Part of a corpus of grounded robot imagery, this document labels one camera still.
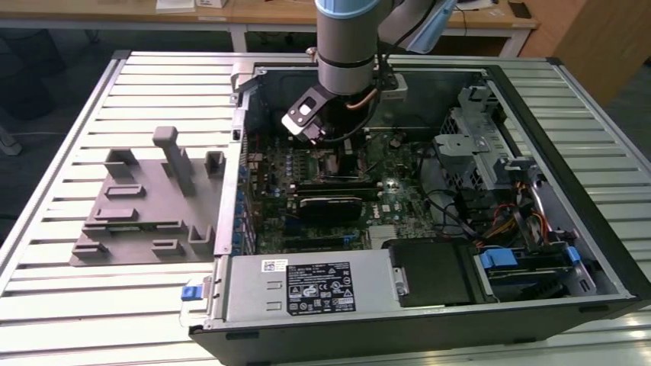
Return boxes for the CPU socket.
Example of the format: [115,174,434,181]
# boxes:
[314,148,370,182]

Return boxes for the black connector block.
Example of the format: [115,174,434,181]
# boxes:
[302,127,329,147]

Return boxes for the black graphics card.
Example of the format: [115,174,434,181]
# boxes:
[297,196,365,224]

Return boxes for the green motherboard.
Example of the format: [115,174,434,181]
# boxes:
[237,129,442,256]

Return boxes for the silver chipset heatsink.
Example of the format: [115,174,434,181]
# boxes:
[365,223,401,246]

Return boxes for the metal drive cage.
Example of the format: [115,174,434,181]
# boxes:
[430,85,520,191]

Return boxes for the black expansion slot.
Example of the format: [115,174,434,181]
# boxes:
[282,236,342,249]

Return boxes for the black plastic shroud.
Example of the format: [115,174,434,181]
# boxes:
[380,236,502,309]

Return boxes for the wooden desk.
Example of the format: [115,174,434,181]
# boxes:
[0,0,542,58]

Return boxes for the hard disk in blue carrier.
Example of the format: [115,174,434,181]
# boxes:
[477,246,581,302]

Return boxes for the silver power supply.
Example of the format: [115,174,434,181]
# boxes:
[221,249,410,323]

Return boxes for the grey parts rack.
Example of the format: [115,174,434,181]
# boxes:
[67,125,228,268]

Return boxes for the black open PC case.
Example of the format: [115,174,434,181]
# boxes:
[186,63,651,366]

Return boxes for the green RAM stick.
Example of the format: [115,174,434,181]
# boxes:
[103,223,165,233]

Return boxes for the wooden cabinet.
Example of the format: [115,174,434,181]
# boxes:
[520,0,651,106]

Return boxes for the dark office chair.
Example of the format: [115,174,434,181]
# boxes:
[0,28,70,123]

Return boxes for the grey metal stand foot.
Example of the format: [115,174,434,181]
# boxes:
[0,125,23,156]

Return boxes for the black cable with gold connector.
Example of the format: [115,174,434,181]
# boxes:
[344,53,392,112]

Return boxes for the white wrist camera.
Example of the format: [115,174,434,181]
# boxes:
[281,85,332,135]

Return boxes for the grey box with black bracket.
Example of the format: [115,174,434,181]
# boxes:
[378,74,409,99]

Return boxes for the yellow orange power wires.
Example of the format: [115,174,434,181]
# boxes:
[474,181,553,249]

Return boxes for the orange flat data cable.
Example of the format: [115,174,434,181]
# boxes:
[528,212,550,246]

